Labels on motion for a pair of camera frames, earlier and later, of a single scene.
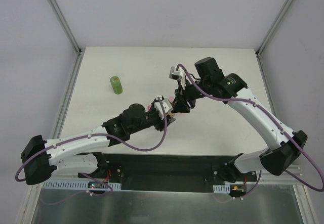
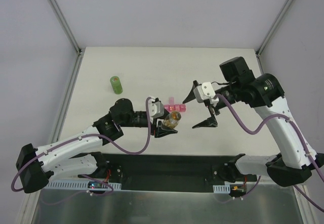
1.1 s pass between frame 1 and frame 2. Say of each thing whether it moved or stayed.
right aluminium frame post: stayed
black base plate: stayed
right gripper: moved
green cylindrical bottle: stayed
